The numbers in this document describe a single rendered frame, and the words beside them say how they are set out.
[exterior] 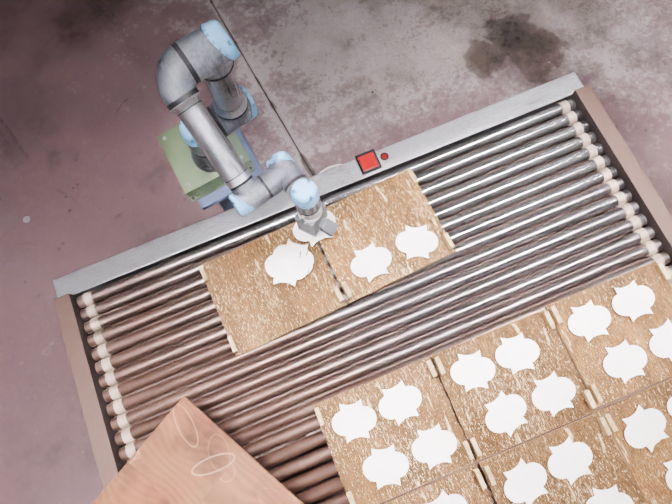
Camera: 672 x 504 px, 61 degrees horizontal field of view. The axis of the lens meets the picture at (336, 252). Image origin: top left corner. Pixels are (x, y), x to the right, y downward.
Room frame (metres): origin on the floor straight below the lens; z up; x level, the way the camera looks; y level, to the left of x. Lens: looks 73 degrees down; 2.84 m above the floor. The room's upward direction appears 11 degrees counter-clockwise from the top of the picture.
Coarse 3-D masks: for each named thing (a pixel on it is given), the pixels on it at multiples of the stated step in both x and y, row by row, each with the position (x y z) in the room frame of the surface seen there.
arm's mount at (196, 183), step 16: (176, 128) 1.15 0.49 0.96; (160, 144) 1.10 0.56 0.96; (176, 144) 1.09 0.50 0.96; (240, 144) 1.04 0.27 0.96; (176, 160) 1.03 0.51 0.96; (192, 160) 1.01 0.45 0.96; (192, 176) 0.95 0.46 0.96; (208, 176) 0.94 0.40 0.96; (192, 192) 0.90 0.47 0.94; (208, 192) 0.91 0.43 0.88
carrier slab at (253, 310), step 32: (224, 256) 0.63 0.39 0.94; (256, 256) 0.61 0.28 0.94; (320, 256) 0.56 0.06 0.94; (224, 288) 0.52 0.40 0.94; (256, 288) 0.50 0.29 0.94; (288, 288) 0.47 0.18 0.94; (320, 288) 0.45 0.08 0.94; (224, 320) 0.41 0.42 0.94; (256, 320) 0.39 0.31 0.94; (288, 320) 0.36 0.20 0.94
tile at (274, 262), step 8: (280, 256) 0.58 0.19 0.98; (288, 256) 0.57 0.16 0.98; (296, 256) 0.57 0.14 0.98; (272, 264) 0.56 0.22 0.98; (280, 264) 0.55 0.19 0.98; (288, 264) 0.55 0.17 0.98; (296, 264) 0.54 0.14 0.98; (304, 264) 0.53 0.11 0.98; (272, 272) 0.53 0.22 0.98; (280, 272) 0.52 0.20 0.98; (288, 272) 0.52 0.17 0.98; (296, 272) 0.51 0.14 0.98; (304, 272) 0.51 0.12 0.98; (280, 280) 0.50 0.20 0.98; (288, 280) 0.49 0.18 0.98; (296, 280) 0.49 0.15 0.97
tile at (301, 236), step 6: (330, 216) 0.65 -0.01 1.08; (294, 228) 0.63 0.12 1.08; (294, 234) 0.61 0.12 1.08; (300, 234) 0.61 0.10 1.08; (306, 234) 0.61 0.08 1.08; (318, 234) 0.60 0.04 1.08; (324, 234) 0.59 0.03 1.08; (300, 240) 0.59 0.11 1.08; (306, 240) 0.59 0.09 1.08; (312, 240) 0.58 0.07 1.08; (318, 240) 0.58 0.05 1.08; (312, 246) 0.56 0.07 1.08
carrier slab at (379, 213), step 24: (360, 192) 0.77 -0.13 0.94; (384, 192) 0.75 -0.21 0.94; (408, 192) 0.73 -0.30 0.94; (336, 216) 0.70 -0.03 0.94; (360, 216) 0.68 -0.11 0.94; (384, 216) 0.66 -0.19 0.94; (408, 216) 0.65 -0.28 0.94; (432, 216) 0.63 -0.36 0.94; (336, 240) 0.61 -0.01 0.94; (360, 240) 0.59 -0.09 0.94; (384, 240) 0.58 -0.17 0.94; (336, 264) 0.52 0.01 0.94; (408, 264) 0.47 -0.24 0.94; (360, 288) 0.42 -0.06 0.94
